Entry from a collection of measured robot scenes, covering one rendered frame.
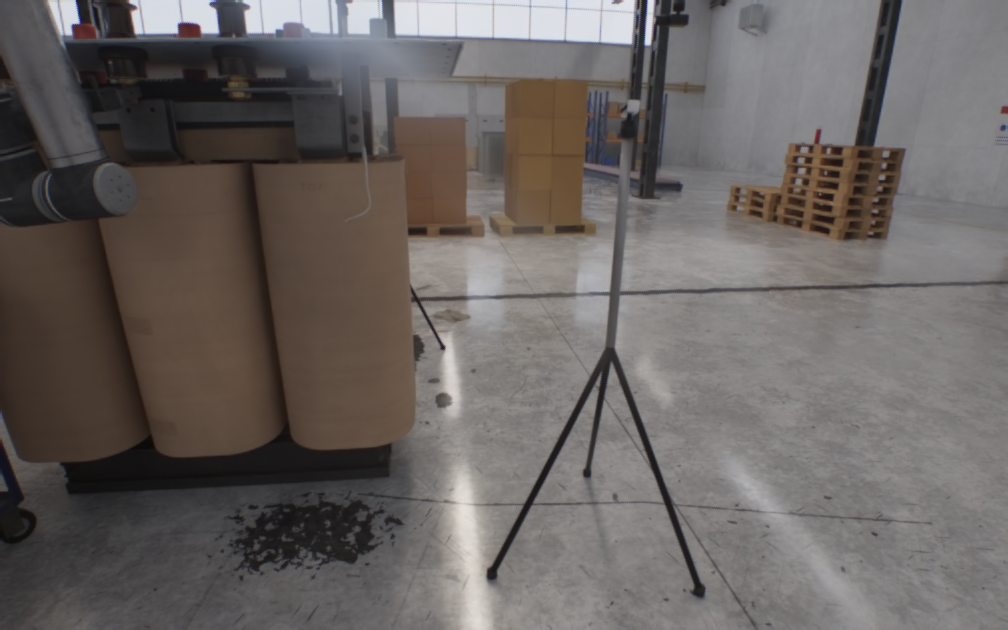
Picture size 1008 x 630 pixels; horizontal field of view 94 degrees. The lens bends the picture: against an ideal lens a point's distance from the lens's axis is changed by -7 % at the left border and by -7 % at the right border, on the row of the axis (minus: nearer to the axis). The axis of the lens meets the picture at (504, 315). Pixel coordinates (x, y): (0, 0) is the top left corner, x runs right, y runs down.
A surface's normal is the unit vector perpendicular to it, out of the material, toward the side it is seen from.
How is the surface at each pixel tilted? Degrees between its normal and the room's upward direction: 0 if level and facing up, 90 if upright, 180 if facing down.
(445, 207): 90
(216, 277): 90
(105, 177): 80
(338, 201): 90
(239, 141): 90
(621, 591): 0
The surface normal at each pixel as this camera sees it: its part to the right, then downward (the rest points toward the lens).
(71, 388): 0.37, 0.32
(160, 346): 0.17, 0.33
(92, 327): 0.88, 0.17
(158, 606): 0.01, -0.94
